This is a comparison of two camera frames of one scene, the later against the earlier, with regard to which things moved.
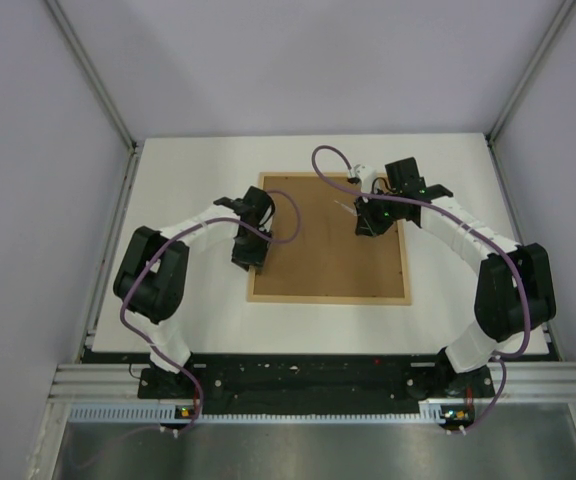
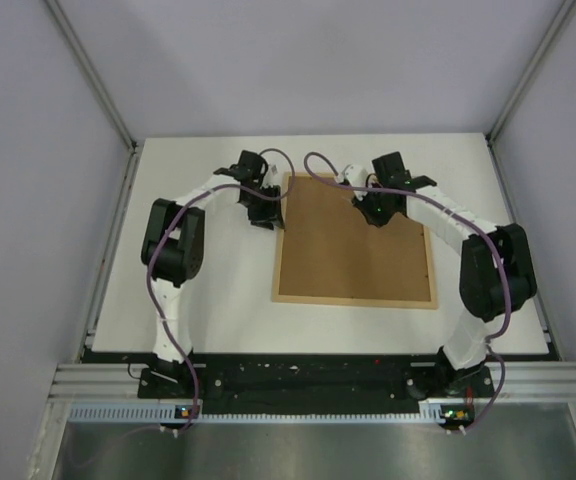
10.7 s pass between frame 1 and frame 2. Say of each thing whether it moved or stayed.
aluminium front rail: stayed
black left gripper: moved
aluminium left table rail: stayed
